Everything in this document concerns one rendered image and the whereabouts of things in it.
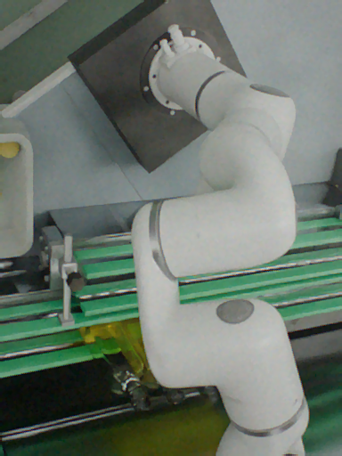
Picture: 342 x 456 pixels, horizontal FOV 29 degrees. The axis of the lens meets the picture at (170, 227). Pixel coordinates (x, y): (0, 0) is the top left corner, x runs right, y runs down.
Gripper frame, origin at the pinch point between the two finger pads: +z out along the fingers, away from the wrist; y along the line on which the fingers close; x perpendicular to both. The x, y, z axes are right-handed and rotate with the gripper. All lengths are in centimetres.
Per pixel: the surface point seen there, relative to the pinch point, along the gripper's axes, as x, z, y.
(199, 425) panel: 5.9, 8.0, -12.7
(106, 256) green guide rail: 22.9, 22.0, 13.1
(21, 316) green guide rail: 36.9, 18.2, 3.2
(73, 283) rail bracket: 28.9, 10.4, 14.8
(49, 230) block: 32.7, 27.6, 15.0
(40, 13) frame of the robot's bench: 36, 92, 41
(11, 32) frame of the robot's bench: 43, 91, 36
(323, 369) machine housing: -25.0, 26.0, -15.4
